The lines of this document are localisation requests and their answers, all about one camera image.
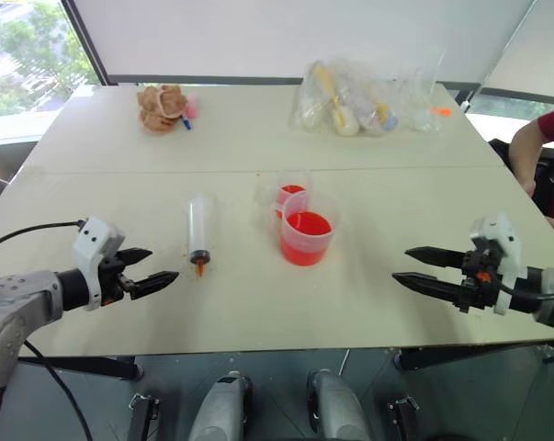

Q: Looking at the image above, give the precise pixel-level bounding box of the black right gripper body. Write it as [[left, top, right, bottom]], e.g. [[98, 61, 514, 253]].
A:
[[457, 247, 506, 314]]

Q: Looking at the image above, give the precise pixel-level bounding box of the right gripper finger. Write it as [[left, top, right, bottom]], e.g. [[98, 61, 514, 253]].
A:
[[404, 245, 467, 269], [391, 271, 465, 305]]

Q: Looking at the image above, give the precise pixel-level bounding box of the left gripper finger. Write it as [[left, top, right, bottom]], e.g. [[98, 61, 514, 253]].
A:
[[115, 247, 154, 267], [122, 271, 181, 301]]

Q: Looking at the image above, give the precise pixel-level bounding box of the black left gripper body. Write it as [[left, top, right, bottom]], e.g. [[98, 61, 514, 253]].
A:
[[98, 253, 139, 308]]

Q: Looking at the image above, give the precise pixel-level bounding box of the clear syringe with orange tip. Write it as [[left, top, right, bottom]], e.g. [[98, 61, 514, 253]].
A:
[[186, 194, 217, 278]]

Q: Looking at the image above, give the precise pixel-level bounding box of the large beaker with red liquid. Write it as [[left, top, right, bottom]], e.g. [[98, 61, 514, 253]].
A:
[[270, 191, 342, 267]]

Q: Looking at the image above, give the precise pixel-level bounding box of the small beaker with red liquid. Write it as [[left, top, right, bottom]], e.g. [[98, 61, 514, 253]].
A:
[[256, 170, 315, 222]]

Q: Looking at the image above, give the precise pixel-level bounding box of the grey rounded robot leg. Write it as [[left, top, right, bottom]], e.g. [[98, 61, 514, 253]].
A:
[[305, 367, 375, 441], [187, 370, 254, 441]]

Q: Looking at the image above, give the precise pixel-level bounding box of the brown lumpy model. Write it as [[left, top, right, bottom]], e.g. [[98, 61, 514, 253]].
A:
[[137, 84, 189, 136]]

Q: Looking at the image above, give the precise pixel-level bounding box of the clear plastic bag of items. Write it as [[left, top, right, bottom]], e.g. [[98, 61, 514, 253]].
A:
[[288, 55, 445, 138]]

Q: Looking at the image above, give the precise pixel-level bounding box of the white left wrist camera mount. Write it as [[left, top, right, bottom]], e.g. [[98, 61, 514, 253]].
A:
[[71, 216, 127, 312]]

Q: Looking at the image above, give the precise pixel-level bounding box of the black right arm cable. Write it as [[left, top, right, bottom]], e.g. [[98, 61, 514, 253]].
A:
[[495, 277, 554, 303]]

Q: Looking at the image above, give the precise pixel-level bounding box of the black table leg frame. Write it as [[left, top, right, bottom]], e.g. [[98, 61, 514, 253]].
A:
[[397, 340, 554, 372], [17, 354, 145, 381]]

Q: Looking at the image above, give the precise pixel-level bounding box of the black metal clamp bracket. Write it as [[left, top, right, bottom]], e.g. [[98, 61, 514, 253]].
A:
[[386, 394, 421, 441], [127, 391, 162, 441]]

